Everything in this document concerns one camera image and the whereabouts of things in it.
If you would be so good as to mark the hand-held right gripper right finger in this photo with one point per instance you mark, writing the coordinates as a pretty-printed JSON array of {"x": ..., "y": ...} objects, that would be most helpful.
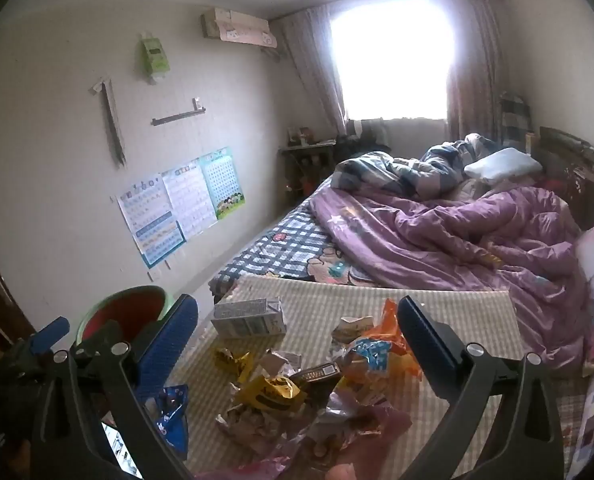
[{"x": 419, "y": 335}]

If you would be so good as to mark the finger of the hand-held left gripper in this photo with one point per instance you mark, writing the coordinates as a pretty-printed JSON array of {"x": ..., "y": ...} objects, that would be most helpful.
[{"x": 52, "y": 332}]

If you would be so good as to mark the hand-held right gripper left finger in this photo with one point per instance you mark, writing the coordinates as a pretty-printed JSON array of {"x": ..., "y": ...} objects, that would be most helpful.
[{"x": 169, "y": 340}]

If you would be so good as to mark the orange snack bag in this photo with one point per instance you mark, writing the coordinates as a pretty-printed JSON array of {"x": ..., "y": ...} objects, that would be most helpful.
[{"x": 392, "y": 332}]

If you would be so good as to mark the green and red basin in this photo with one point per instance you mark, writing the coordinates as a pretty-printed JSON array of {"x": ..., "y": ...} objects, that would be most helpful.
[{"x": 127, "y": 312}]

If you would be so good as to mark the torn printed paper cup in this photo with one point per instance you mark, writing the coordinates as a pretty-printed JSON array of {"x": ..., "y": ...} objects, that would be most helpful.
[{"x": 352, "y": 327}]

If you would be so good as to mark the white milk carton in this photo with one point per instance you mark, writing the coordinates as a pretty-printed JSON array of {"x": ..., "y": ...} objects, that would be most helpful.
[{"x": 247, "y": 317}]

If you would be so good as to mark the large yellow snack wrapper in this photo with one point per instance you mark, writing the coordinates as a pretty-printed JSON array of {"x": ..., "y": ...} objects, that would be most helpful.
[{"x": 272, "y": 392}]

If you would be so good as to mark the small yellow wrapper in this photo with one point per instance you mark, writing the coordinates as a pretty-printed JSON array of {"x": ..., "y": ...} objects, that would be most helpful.
[{"x": 234, "y": 360}]

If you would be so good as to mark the blue snack wrapper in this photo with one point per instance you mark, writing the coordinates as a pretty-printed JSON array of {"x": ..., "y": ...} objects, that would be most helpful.
[{"x": 172, "y": 420}]

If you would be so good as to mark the purple duvet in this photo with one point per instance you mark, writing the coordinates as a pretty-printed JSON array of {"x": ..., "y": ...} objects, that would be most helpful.
[{"x": 427, "y": 240}]

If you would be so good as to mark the beige checked mat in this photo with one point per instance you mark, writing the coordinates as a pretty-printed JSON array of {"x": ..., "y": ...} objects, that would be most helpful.
[{"x": 317, "y": 305}]

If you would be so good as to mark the brown snack wrapper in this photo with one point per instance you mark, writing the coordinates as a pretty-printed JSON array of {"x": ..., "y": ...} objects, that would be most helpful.
[{"x": 317, "y": 372}]

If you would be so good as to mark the crumpled white paper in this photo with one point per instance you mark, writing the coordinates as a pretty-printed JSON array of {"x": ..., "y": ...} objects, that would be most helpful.
[{"x": 279, "y": 362}]

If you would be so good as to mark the crumpled silver wrapper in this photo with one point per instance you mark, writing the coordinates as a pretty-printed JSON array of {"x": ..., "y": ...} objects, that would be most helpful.
[{"x": 247, "y": 422}]

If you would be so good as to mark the blue checked bed sheet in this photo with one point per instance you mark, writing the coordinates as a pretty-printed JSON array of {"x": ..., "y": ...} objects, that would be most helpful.
[{"x": 277, "y": 245}]

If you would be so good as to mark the blue plaid duvet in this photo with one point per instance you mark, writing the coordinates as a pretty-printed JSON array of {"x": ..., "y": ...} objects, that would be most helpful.
[{"x": 377, "y": 170}]

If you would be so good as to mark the small cluttered desk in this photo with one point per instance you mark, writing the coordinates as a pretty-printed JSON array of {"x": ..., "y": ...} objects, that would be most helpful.
[{"x": 307, "y": 149}]

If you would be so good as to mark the dark wooden headboard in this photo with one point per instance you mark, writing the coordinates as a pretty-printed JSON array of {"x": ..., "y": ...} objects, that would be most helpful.
[{"x": 572, "y": 160}]

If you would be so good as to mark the plaid cushion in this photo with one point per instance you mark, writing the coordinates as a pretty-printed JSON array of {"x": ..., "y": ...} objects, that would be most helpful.
[{"x": 514, "y": 117}]

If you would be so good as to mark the pale patterned curtain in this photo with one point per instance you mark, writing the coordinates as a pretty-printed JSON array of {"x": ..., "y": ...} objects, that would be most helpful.
[
  {"x": 307, "y": 60},
  {"x": 472, "y": 85}
]

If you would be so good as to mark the bright window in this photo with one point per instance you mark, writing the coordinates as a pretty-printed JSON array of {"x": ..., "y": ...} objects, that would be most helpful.
[{"x": 392, "y": 60}]

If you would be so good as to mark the covered air conditioner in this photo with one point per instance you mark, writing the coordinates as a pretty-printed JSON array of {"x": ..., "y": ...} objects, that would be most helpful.
[{"x": 237, "y": 27}]

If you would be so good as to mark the blue wall poster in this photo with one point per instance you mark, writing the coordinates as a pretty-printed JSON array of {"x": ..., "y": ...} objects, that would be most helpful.
[{"x": 149, "y": 220}]

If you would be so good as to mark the white wall poster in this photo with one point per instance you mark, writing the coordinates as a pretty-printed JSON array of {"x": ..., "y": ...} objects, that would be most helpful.
[{"x": 189, "y": 200}]

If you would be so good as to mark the green-edged wall poster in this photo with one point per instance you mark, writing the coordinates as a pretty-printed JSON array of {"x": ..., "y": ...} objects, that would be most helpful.
[{"x": 222, "y": 180}]

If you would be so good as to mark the folded metal wall bracket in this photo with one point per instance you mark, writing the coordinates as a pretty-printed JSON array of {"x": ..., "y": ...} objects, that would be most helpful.
[{"x": 111, "y": 120}]

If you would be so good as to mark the metal wall rail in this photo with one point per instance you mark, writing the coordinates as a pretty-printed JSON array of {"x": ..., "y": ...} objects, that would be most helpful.
[{"x": 177, "y": 116}]

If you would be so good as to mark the green wall box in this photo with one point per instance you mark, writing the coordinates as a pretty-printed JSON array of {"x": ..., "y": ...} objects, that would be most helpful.
[{"x": 153, "y": 57}]

